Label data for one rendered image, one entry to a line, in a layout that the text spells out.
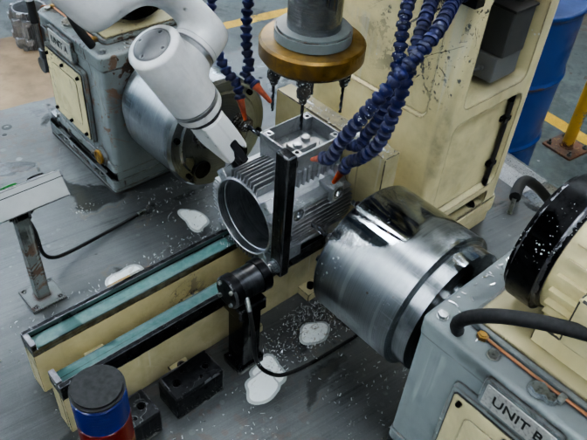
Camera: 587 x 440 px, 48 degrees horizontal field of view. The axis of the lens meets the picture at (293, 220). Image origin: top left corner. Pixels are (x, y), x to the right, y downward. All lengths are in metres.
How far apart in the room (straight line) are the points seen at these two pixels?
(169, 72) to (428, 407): 0.62
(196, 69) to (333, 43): 0.22
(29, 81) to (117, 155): 1.93
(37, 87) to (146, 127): 2.05
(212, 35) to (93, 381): 0.55
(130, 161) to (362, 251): 0.75
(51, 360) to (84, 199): 0.52
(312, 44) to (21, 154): 0.97
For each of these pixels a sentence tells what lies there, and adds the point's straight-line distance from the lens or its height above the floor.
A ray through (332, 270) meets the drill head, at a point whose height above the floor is 1.08.
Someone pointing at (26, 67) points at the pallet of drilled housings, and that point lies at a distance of 3.59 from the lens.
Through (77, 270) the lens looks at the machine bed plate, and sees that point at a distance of 1.47.
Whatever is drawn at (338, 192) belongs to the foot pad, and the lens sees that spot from 1.23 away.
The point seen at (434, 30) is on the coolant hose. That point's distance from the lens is 0.94.
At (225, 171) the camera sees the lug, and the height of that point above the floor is 1.09.
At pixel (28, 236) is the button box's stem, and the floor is 0.97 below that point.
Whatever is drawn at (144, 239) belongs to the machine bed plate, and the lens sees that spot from 1.51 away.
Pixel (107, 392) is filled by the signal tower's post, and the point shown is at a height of 1.22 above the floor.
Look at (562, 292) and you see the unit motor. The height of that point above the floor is 1.28.
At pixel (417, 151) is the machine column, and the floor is 1.10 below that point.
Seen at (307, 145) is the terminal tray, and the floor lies 1.13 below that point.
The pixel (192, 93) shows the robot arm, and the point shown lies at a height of 1.30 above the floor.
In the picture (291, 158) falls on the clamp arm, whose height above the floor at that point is 1.25.
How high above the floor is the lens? 1.83
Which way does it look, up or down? 42 degrees down
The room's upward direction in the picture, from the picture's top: 5 degrees clockwise
